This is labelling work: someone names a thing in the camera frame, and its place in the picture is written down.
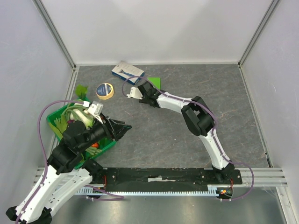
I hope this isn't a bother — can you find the toy green leaf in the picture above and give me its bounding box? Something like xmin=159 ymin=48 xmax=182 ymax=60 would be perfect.
xmin=75 ymin=84 xmax=88 ymax=100

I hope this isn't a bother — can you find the white toy radish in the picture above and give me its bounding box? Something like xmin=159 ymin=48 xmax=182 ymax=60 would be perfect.
xmin=68 ymin=103 xmax=86 ymax=112

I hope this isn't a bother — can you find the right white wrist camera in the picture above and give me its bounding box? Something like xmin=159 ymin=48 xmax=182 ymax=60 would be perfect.
xmin=126 ymin=87 xmax=143 ymax=100

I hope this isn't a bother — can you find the slotted cable duct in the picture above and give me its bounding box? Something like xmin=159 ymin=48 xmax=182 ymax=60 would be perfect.
xmin=75 ymin=186 xmax=228 ymax=196

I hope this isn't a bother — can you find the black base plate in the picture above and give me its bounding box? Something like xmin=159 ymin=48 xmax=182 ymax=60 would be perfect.
xmin=92 ymin=168 xmax=242 ymax=186

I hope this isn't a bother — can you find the green plastic basket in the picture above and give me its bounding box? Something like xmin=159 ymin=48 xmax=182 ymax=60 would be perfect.
xmin=46 ymin=103 xmax=116 ymax=169

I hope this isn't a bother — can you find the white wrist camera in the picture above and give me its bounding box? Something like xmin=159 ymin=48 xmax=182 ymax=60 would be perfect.
xmin=126 ymin=87 xmax=143 ymax=100
xmin=86 ymin=101 xmax=103 ymax=124

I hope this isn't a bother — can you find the green paper box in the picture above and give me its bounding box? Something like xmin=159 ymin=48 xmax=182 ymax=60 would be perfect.
xmin=148 ymin=77 xmax=161 ymax=89

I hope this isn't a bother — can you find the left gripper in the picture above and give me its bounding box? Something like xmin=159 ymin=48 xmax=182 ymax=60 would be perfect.
xmin=78 ymin=112 xmax=132 ymax=151

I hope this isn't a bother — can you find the masking tape roll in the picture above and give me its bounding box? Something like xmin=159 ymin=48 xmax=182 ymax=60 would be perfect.
xmin=96 ymin=83 xmax=114 ymax=100

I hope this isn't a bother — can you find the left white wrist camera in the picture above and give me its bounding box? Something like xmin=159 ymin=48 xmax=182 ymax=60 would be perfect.
xmin=86 ymin=101 xmax=103 ymax=124

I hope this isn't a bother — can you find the white razor box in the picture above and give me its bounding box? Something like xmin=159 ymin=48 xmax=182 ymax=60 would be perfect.
xmin=111 ymin=61 xmax=145 ymax=85

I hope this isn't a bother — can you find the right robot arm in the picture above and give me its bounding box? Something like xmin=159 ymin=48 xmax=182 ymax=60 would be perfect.
xmin=137 ymin=81 xmax=235 ymax=184

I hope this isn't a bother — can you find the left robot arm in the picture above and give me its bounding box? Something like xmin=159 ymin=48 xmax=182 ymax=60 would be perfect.
xmin=6 ymin=118 xmax=132 ymax=224

